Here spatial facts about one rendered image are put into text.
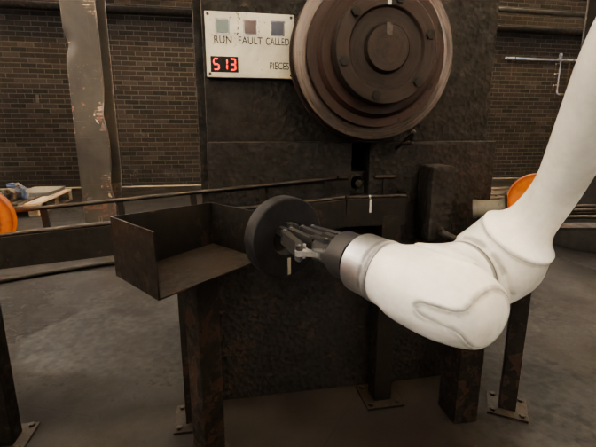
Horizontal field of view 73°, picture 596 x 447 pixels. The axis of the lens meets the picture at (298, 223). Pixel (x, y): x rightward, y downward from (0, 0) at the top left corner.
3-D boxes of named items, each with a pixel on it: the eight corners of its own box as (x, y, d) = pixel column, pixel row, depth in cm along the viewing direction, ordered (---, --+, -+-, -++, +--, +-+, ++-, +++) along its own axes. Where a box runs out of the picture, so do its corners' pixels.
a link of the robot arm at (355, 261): (406, 296, 60) (377, 282, 64) (412, 237, 57) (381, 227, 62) (361, 311, 54) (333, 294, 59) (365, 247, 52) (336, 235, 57)
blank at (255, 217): (240, 200, 72) (250, 204, 69) (311, 190, 80) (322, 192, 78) (245, 281, 76) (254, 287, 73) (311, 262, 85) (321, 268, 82)
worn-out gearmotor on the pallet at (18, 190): (18, 198, 482) (14, 179, 477) (39, 197, 486) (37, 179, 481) (0, 203, 443) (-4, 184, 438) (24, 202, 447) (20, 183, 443)
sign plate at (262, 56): (207, 77, 121) (204, 11, 117) (293, 79, 126) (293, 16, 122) (207, 76, 119) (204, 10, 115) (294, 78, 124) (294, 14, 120)
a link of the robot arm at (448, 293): (356, 318, 54) (420, 297, 62) (459, 381, 42) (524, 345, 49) (364, 241, 51) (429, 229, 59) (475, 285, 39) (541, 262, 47)
